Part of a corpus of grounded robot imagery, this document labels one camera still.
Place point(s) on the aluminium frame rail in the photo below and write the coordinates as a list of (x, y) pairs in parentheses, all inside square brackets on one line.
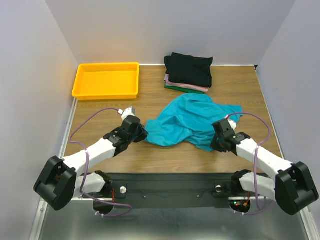
[(56, 181)]

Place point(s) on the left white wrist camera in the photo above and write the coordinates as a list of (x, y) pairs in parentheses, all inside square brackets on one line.
[(130, 111)]

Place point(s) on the yellow plastic tray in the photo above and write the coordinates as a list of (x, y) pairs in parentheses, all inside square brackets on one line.
[(106, 81)]

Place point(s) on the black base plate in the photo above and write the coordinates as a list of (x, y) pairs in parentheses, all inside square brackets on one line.
[(163, 190)]

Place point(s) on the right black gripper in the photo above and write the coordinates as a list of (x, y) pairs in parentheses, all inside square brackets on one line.
[(218, 144)]

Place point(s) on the teal t shirt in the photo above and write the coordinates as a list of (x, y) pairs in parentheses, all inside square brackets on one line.
[(188, 118)]

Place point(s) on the folded lavender t shirt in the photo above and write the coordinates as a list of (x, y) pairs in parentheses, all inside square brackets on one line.
[(166, 78)]

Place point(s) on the folded black t shirt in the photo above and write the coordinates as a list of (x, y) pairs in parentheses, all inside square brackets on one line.
[(187, 69)]

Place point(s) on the folded green t shirt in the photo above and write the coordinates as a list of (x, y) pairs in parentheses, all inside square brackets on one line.
[(184, 90)]

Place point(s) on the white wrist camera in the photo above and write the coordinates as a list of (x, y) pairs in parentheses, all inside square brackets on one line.
[(232, 123), (130, 111)]

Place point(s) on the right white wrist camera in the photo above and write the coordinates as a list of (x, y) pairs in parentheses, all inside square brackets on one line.
[(232, 123)]

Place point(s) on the folded pink t shirt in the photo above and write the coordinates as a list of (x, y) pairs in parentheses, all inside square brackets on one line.
[(187, 86)]

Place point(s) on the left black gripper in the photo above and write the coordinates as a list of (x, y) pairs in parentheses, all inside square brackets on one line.
[(143, 134)]

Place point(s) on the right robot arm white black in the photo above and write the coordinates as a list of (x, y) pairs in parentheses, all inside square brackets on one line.
[(290, 185)]

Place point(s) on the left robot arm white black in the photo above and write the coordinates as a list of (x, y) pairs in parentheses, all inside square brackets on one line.
[(87, 158)]

